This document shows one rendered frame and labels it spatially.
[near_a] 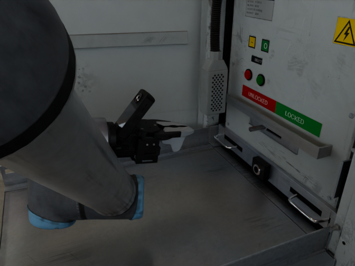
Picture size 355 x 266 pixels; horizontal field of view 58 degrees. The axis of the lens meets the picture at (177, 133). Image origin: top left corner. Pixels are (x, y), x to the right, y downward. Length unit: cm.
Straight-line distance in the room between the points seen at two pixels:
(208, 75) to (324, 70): 35
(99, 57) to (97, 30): 8
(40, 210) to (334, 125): 63
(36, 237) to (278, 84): 71
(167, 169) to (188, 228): 27
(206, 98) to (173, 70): 20
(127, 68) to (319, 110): 63
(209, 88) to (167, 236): 46
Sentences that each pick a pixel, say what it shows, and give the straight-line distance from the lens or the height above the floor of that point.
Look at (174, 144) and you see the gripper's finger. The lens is 76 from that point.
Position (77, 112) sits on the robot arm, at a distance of 26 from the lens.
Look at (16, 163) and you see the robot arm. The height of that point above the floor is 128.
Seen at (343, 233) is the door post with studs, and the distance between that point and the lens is 78.
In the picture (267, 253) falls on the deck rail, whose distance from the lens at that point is 71.
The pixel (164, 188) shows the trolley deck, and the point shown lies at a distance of 95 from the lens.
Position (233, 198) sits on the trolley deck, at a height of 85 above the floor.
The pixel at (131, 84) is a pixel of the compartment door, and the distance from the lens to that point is 113.
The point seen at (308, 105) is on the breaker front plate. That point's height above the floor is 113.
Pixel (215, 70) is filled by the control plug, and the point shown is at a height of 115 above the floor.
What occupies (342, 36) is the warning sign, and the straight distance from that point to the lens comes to 74.
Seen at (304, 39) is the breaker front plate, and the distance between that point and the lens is 82.
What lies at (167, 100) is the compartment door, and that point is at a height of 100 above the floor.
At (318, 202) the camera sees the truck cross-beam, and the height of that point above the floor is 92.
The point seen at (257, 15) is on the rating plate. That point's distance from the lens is 95.
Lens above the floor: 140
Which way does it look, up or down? 26 degrees down
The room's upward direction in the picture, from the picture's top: straight up
